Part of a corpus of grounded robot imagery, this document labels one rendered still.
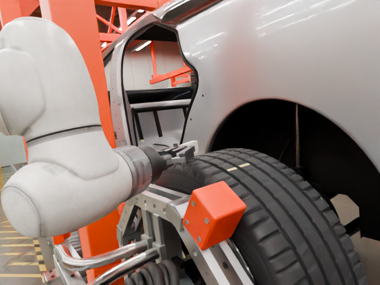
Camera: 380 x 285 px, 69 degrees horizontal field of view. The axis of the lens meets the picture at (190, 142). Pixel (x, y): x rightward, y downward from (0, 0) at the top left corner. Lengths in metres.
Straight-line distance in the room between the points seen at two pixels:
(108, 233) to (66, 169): 0.81
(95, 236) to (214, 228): 0.74
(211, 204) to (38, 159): 0.27
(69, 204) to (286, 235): 0.38
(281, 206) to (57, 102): 0.45
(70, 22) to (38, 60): 0.75
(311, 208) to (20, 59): 0.57
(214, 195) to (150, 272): 0.17
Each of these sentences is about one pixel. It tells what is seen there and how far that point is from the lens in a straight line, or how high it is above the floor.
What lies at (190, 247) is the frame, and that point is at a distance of 0.55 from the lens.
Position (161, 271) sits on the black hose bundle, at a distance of 0.51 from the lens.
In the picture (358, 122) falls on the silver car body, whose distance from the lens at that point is 0.81.
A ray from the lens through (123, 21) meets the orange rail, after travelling 7.61.
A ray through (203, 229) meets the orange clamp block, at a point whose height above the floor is 1.10.
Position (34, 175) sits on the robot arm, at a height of 1.25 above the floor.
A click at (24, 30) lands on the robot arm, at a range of 0.42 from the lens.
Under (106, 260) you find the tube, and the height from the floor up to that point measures 1.00.
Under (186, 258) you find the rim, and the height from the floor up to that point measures 0.91.
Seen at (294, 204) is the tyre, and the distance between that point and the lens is 0.62.
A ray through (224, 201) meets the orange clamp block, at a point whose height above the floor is 1.14.
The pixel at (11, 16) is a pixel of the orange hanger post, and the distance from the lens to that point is 3.17.
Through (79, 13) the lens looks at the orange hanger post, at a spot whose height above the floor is 1.70.
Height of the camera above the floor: 1.30
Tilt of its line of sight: 6 degrees down
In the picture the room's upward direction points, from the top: 7 degrees counter-clockwise
